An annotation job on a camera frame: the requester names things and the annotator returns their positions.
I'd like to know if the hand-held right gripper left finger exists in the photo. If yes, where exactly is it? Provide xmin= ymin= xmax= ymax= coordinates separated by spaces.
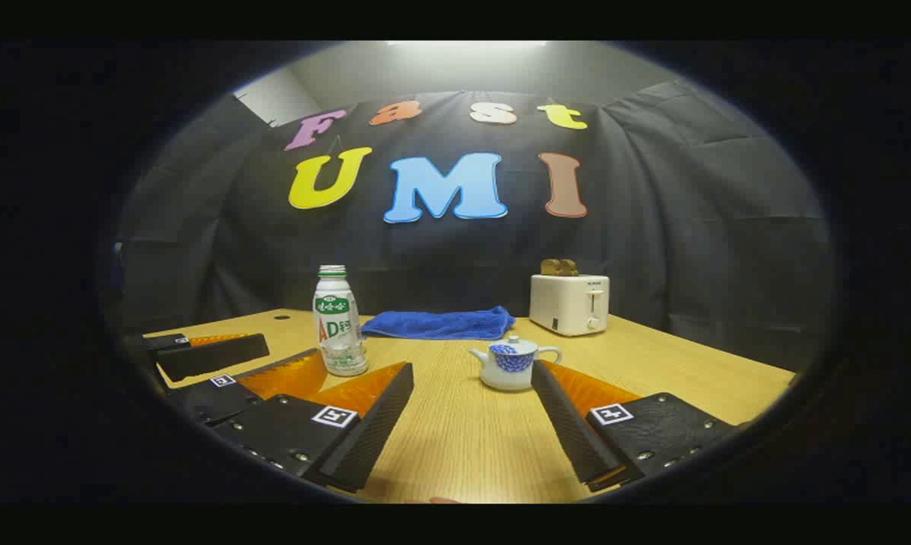
xmin=210 ymin=362 xmax=415 ymax=494

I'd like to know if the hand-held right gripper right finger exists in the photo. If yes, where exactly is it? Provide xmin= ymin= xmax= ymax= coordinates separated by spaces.
xmin=530 ymin=360 xmax=738 ymax=493

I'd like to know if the white blue-patterned teacup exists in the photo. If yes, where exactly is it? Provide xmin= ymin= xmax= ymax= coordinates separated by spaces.
xmin=469 ymin=344 xmax=562 ymax=391

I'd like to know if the white plastic water bottle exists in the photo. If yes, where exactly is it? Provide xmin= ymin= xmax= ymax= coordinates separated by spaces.
xmin=313 ymin=265 xmax=369 ymax=377

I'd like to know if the blue towel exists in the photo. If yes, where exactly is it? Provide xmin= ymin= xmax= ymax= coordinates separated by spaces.
xmin=361 ymin=306 xmax=515 ymax=341

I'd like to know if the white toaster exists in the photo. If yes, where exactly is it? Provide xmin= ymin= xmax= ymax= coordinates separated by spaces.
xmin=529 ymin=274 xmax=610 ymax=337

